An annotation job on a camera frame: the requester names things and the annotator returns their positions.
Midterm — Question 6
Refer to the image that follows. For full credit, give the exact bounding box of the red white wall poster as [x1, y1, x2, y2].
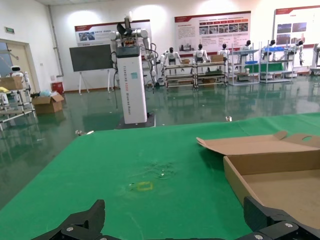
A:
[174, 10, 252, 54]
[273, 6, 320, 47]
[74, 19, 152, 48]

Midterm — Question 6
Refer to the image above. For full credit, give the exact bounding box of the black display on stand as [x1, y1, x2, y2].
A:
[69, 44, 114, 95]

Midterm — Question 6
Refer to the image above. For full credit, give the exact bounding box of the small open cardboard box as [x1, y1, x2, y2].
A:
[196, 130, 320, 232]

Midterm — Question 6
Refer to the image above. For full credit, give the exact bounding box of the pipe frame workbench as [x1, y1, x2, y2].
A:
[228, 41, 261, 86]
[193, 59, 229, 89]
[258, 41, 299, 84]
[163, 62, 196, 88]

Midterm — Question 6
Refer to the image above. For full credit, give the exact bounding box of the white pipe frame rack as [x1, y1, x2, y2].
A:
[0, 84, 38, 131]

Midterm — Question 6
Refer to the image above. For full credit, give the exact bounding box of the white black humanoid robot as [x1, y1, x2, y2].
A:
[239, 39, 253, 63]
[159, 46, 181, 76]
[193, 43, 210, 63]
[267, 39, 277, 61]
[217, 43, 231, 62]
[294, 39, 306, 67]

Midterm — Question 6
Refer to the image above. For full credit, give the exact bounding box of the white machine cabinet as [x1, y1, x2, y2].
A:
[309, 43, 320, 76]

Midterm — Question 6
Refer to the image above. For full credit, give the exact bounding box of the green tablecloth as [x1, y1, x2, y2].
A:
[0, 112, 320, 240]

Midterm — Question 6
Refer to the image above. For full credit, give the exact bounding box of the red bin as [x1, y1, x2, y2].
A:
[51, 81, 65, 95]

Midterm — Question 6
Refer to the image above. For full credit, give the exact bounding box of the brown flapped shipping carton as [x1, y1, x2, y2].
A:
[31, 93, 65, 115]

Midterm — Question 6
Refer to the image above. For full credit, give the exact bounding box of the small white round-head robot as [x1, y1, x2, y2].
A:
[9, 65, 31, 87]

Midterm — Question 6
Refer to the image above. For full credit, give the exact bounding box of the white wall pipe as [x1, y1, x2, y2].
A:
[47, 4, 64, 78]

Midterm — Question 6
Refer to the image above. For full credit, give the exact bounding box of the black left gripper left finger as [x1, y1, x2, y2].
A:
[32, 199, 106, 240]

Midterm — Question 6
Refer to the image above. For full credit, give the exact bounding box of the white tower robot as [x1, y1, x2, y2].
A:
[109, 11, 158, 130]

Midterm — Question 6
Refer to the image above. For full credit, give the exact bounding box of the beige door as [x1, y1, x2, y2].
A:
[0, 38, 40, 95]

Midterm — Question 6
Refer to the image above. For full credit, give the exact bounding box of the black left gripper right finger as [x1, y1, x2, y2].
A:
[237, 196, 320, 240]

